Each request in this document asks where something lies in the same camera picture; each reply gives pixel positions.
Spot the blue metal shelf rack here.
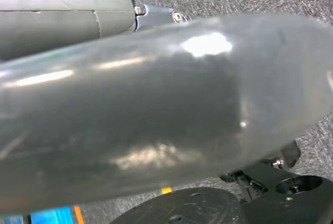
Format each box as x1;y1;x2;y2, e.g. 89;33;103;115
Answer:
0;206;75;224

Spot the black rounded robot foot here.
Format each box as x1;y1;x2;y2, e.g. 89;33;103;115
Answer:
109;162;333;224

